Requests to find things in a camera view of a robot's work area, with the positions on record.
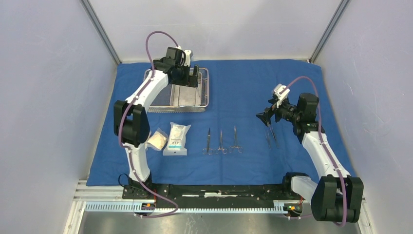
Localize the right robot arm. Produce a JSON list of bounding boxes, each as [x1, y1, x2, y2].
[[256, 93, 364, 225]]

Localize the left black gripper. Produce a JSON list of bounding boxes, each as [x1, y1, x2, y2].
[[170, 63, 198, 88]]

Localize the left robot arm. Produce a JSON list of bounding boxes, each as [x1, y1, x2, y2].
[[113, 46, 199, 199]]

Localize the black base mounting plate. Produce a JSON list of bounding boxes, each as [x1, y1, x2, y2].
[[122, 184, 305, 208]]

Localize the slotted cable duct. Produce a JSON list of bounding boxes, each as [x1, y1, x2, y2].
[[84, 201, 293, 215]]

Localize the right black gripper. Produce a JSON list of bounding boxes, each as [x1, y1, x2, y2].
[[256, 96, 301, 127]]

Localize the steel surgical scissors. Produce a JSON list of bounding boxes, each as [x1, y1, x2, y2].
[[202, 128, 213, 155]]

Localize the steel ring-handled forceps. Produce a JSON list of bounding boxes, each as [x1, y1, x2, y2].
[[215, 130, 228, 155]]

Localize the blue surgical wrap cloth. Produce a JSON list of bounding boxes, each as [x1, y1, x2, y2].
[[86, 58, 357, 187]]

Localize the steel hemostat forceps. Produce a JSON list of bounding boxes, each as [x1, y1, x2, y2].
[[228, 126, 243, 153]]

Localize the beige gauze packet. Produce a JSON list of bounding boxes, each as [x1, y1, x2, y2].
[[146, 128, 169, 151]]

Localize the metal mesh tray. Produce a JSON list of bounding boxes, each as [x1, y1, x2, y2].
[[147, 68, 209, 113]]

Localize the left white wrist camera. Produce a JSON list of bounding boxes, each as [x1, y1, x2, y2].
[[183, 50, 193, 67]]

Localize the steel toothed tissue forceps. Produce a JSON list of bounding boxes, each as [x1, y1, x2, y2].
[[269, 125, 279, 149]]

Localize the white sterile packet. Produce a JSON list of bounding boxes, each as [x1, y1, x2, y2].
[[163, 122, 191, 156]]

